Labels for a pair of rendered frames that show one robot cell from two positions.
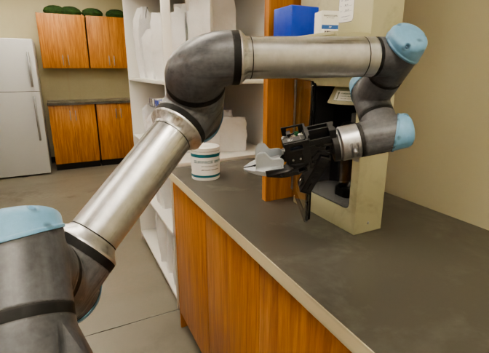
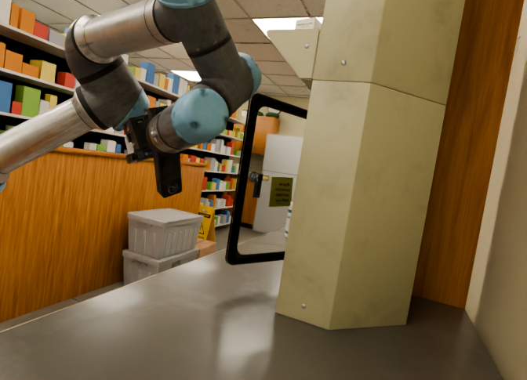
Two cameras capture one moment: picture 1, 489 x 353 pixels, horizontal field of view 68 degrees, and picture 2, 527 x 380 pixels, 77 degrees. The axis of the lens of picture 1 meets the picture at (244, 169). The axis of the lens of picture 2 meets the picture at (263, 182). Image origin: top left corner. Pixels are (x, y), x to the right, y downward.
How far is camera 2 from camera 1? 0.95 m
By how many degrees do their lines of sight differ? 49
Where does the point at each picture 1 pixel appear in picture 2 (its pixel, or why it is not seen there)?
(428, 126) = not seen: outside the picture
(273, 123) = not seen: hidden behind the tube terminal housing
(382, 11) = not seen: outside the picture
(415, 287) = (159, 369)
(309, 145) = (142, 128)
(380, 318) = (52, 345)
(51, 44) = not seen: hidden behind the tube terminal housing
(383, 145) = (167, 127)
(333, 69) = (125, 32)
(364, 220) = (296, 298)
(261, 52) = (88, 25)
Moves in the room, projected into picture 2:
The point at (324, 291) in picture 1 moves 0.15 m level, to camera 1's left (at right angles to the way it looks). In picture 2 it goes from (103, 305) to (83, 276)
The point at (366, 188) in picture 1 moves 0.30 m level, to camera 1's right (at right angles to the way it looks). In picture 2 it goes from (303, 248) to (475, 316)
